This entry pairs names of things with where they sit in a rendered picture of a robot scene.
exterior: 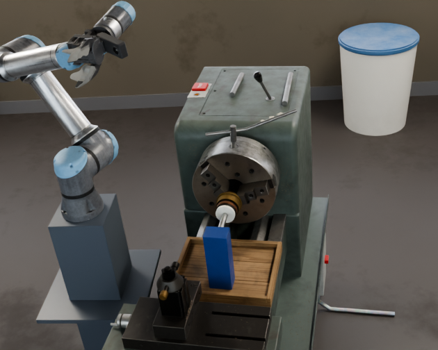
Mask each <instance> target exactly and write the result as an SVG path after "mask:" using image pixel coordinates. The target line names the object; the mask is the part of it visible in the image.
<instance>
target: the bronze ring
mask: <svg viewBox="0 0 438 350"><path fill-rule="evenodd" d="M219 206H230V207H231V208H233V209H234V211H235V217H236V216H237V214H238V212H239V210H240V209H241V207H242V201H241V198H240V197H239V196H238V195H237V194H236V193H235V192H231V191H228V192H223V193H221V194H220V195H219V196H218V198H217V200H216V210H217V208H218V207H219ZM234 219H235V218H234Z"/></svg>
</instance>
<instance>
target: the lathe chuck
mask: <svg viewBox="0 0 438 350"><path fill-rule="evenodd" d="M231 145H232V142H231V141H226V142H221V143H218V144H215V145H213V146H212V147H210V148H209V149H208V150H206V151H205V152H204V154H203V155H202V157H201V158H200V161H199V163H198V165H197V168H196V170H195V172H194V174H193V180H192V187H193V193H194V195H195V198H196V199H197V202H198V203H199V204H200V205H201V207H202V208H203V209H204V210H205V211H207V212H208V213H209V214H210V215H212V216H214V217H215V218H217V217H216V200H217V197H216V196H215V195H213V193H214V191H213V190H212V189H211V188H210V187H209V182H208V181H207V180H206V179H205V178H203V177H202V176H201V175H200V174H201V173H202V170H203V169H202V168H201V167H200V165H201V163H202V161H204V160H205V159H206V160H207V161H208V162H209V163H210V164H211V165H213V166H214V167H215V168H216V169H217V170H218V171H219V172H220V173H221V174H223V175H224V176H225V177H226V178H227V179H236V180H238V181H240V182H241V183H251V182H256V181H264V180H269V179H274V181H275V187H274V188H271V189H270V192H269V195H264V196H259V197H257V199H256V200H252V201H248V204H245V205H242V207H241V209H240V210H239V212H238V214H237V216H236V217H235V219H234V220H233V221H232V222H230V223H234V224H245V223H250V222H254V221H256V220H258V219H261V218H262V217H263V216H265V215H266V214H267V213H268V212H269V211H270V210H271V208H272V207H273V205H274V202H275V199H276V195H277V190H278V186H279V173H278V170H277V167H276V165H275V163H274V162H273V160H272V158H271V157H270V156H269V155H268V154H267V153H266V152H265V151H263V150H262V149H260V148H259V147H257V146H255V145H253V144H250V143H247V142H241V141H236V145H237V146H238V148H237V149H230V148H229V147H230V146H231ZM238 189H239V187H238V186H235V185H232V184H229V187H228V191H231V192H235V193H236V194H237V192H238Z"/></svg>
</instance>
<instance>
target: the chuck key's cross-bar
mask: <svg viewBox="0 0 438 350"><path fill-rule="evenodd" d="M296 112H297V109H294V110H290V111H288V112H285V113H283V114H281V115H278V116H275V117H272V118H270V119H267V120H264V121H262V122H259V123H257V124H254V125H251V126H249V127H246V128H238V129H236V132H242V131H248V130H250V129H252V128H256V127H258V126H261V125H263V124H267V123H268V122H272V121H274V120H276V119H279V118H282V117H285V116H287V115H290V114H293V113H296ZM227 133H231V131H230V130H227V131H217V132H211V133H205V135H206V136H212V135H222V134H227Z"/></svg>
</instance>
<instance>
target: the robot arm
mask: <svg viewBox="0 0 438 350"><path fill-rule="evenodd" d="M135 17H136V12H135V10H134V8H133V7H132V6H131V4H129V3H127V2H126V1H119V2H117V3H116V4H115V5H112V6H111V9H110V10H109V11H108V12H107V13H106V14H105V15H104V16H103V17H102V18H101V19H100V20H99V21H98V22H97V23H96V24H95V26H94V27H93V29H92V30H91V29H86V30H85V31H84V32H85V34H83V35H79V34H75V35H74V36H73V37H72V38H71V39H70V40H69V41H68V42H63V43H59V44H53V45H50V46H45V45H44V43H43V42H42V41H41V40H39V39H38V38H37V37H35V36H32V35H23V36H21V37H17V38H15V39H14V40H13V41H11V42H9V43H7V44H5V45H3V46H1V47H0V83H7V82H11V81H16V80H17V79H18V78H20V80H21V81H22V82H23V83H28V84H30V85H31V87H32V88H33V89H34V90H35V92H36V93H37V94H38V96H39V97H40V98H41V99H42V101H43V102H44V103H45V105H46V106H47V107H48V109H49V110H50V111H51V112H52V114H53V115H54V117H55V118H56V119H57V120H58V121H59V123H60V124H61V125H62V127H63V128H64V129H65V130H66V131H67V133H68V134H69V136H70V137H71V139H72V146H71V147H69V148H64V149H63V150H61V151H59V152H58V153H57V154H56V156H55V158H54V171H55V174H56V177H57V179H58V184H59V187H60V191H61V194H62V200H61V207H60V210H61V213H62V216H63V218H64V219H66V220H67V221H69V222H84V221H88V220H90V219H93V218H94V217H96V216H98V215H99V214H100V213H101V212H102V210H103V209H104V202H103V200H102V198H101V197H100V195H99V193H98V192H97V191H96V189H95V187H94V183H93V180H92V178H93V176H95V175H96V174H97V173H99V172H100V171H101V170H102V169H103V168H105V166H107V165H109V164H111V163H112V161H113V160H114V159H115V158H116V157H117V154H118V149H119V148H118V143H117V140H116V139H115V137H114V135H113V134H112V133H111V132H108V131H107V130H101V129H100V128H99V127H98V126H95V125H92V124H91V123H90V122H89V121H88V120H87V118H86V117H85V115H84V114H83V113H82V112H81V111H80V109H79V108H78V106H77V105H76V104H75V103H74V102H73V100H72V99H71V97H70V96H69V94H68V93H67V92H66V91H65V90H64V88H63V87H62V85H61V84H60V83H59V82H58V80H57V79H56V77H55V76H54V75H53V74H52V73H51V71H52V70H57V69H66V70H73V69H76V68H79V67H80V66H82V64H84V63H88V64H89V63H90V64H91V65H84V66H83V67H82V68H81V70H80V71H78V72H75V73H73V74H71V76H70V78H71V79H72V80H74V81H77V84H76V86H75V88H79V87H81V86H83V85H85V84H86V83H87V82H89V81H91V80H92V79H93V78H94V77H95V76H96V75H97V73H98V71H99V68H100V66H101V65H102V61H103V59H104V54H105V53H107V52H108V53H110V54H112V55H114V56H117V57H118V58H121V59H123V58H126V57H127V56H128V52H127V48H126V44H125V42H124V41H122V40H119V39H118V38H119V37H120V36H121V35H122V34H123V33H124V32H125V31H126V29H127V28H128V27H129V26H130V25H132V23H133V20H134V19H135ZM73 38H74V39H73ZM72 39H73V40H72ZM71 40H72V41H71Z"/></svg>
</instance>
